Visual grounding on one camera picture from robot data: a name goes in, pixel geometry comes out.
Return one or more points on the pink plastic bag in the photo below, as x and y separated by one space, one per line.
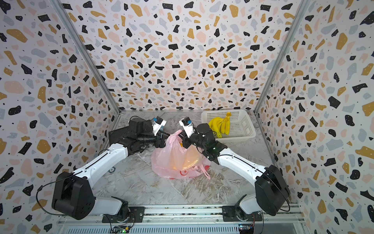
161 157

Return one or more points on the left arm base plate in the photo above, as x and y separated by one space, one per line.
132 214

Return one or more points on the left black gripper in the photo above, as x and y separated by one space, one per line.
160 144

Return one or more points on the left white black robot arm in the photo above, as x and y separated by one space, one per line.
73 195

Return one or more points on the black flat case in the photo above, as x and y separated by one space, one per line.
128 138

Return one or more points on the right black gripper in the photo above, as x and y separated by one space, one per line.
186 140

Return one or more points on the aluminium front rail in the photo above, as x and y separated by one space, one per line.
189 219

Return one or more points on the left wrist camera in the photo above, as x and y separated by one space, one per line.
157 123

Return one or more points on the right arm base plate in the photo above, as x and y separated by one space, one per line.
236 214

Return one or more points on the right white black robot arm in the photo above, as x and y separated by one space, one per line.
271 190

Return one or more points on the yellow banana bunch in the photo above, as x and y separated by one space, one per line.
221 126
182 158

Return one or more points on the white plastic basket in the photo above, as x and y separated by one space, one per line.
241 126

